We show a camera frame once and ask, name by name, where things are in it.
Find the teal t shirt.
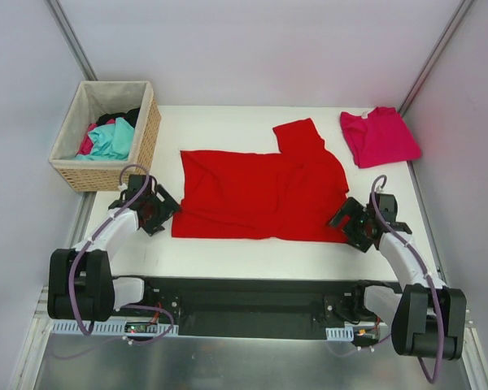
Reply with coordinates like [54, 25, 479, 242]
[75, 118, 135, 161]

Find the black t shirt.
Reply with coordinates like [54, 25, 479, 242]
[95, 107, 141, 128]

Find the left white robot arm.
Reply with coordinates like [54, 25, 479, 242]
[47, 175, 181, 322]

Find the purple cable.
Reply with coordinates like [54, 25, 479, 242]
[329, 175, 444, 384]
[48, 163, 176, 360]

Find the wicker basket with cloth liner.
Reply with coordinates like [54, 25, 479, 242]
[49, 81, 161, 192]

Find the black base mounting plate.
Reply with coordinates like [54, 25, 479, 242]
[119, 277, 378, 340]

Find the magenta t shirt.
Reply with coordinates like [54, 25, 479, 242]
[339, 106, 422, 169]

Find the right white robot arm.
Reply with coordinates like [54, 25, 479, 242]
[330, 194, 467, 360]

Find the pink t shirt in basket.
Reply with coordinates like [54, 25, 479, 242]
[76, 123, 108, 158]

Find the red t shirt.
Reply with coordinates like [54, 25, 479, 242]
[172, 119, 349, 244]

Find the left white cable duct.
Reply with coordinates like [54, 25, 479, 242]
[52, 320, 179, 338]

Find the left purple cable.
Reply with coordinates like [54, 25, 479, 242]
[48, 163, 176, 360]

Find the right white cable duct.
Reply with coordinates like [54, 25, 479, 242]
[325, 327, 355, 342]

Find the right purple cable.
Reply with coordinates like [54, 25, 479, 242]
[329, 175, 444, 384]

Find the white cable duct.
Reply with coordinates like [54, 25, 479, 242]
[325, 327, 355, 342]
[52, 320, 179, 338]

